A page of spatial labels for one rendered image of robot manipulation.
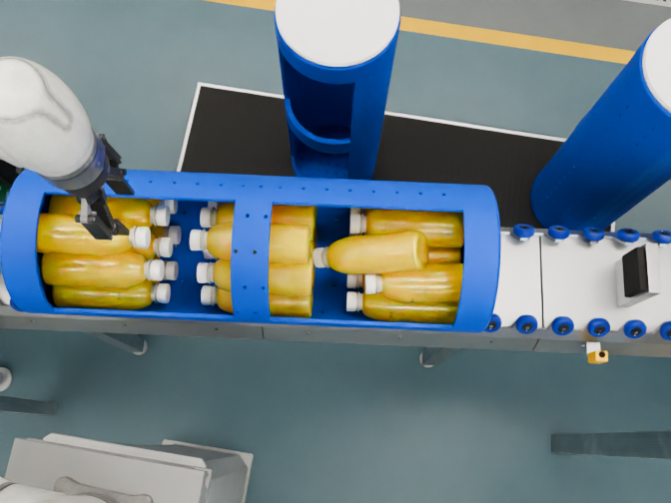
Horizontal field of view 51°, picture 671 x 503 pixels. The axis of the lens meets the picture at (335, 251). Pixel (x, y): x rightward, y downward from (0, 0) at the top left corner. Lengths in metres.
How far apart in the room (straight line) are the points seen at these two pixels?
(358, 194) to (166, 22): 1.79
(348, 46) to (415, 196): 0.46
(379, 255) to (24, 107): 0.69
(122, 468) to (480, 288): 0.72
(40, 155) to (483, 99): 2.12
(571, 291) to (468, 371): 0.93
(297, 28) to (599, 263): 0.84
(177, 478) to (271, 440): 1.09
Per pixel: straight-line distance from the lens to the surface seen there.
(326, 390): 2.42
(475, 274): 1.25
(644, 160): 1.89
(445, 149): 2.50
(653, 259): 1.51
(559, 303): 1.59
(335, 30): 1.63
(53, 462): 1.43
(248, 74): 2.77
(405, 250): 1.25
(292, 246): 1.26
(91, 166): 0.95
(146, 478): 1.37
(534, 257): 1.60
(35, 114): 0.82
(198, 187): 1.30
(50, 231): 1.36
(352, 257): 1.29
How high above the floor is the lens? 2.41
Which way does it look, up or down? 75 degrees down
